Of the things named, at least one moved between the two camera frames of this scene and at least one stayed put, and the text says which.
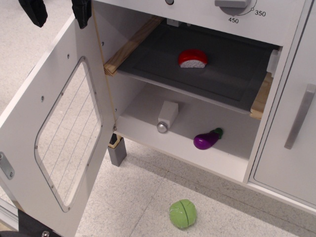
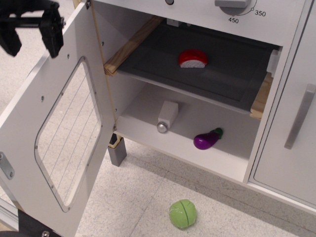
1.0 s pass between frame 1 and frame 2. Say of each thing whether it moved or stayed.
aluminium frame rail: stayed
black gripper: moved
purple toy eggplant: stayed
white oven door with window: stayed
